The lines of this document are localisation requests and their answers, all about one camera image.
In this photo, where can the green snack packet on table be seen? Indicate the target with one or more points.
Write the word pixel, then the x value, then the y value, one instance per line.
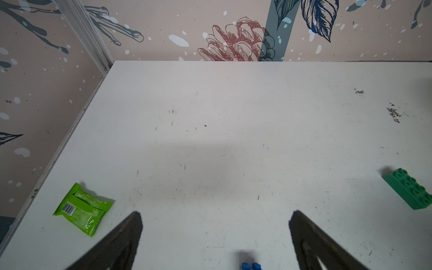
pixel 83 209

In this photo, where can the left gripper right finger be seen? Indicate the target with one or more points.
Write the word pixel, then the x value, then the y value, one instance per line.
pixel 315 249

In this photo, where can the long green lego brick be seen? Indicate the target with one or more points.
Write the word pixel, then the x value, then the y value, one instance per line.
pixel 407 187

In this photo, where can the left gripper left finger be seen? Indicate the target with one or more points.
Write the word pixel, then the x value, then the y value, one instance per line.
pixel 117 250

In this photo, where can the long blue lego brick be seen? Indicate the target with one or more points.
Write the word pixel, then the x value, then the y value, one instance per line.
pixel 253 266

